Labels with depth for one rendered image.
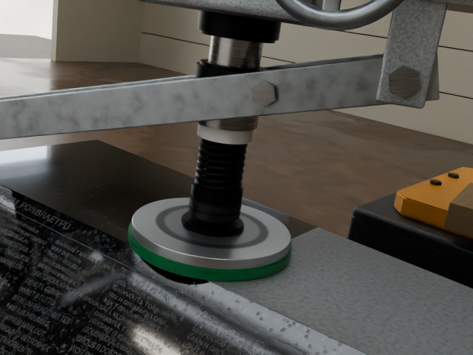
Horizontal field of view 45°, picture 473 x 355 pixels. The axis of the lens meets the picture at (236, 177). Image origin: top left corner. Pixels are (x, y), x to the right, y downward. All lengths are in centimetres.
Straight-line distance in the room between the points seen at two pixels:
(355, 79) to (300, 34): 723
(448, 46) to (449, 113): 74
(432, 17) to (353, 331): 33
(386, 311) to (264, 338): 15
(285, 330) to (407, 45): 32
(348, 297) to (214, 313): 16
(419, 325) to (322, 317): 11
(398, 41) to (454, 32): 640
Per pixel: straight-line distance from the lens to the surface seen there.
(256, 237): 75
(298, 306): 66
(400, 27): 61
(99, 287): 75
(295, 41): 789
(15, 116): 79
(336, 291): 71
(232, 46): 69
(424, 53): 61
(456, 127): 700
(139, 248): 72
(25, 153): 112
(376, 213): 125
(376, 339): 64
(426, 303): 74
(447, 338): 68
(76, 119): 74
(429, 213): 124
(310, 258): 79
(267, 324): 64
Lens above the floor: 111
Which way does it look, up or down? 16 degrees down
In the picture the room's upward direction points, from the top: 8 degrees clockwise
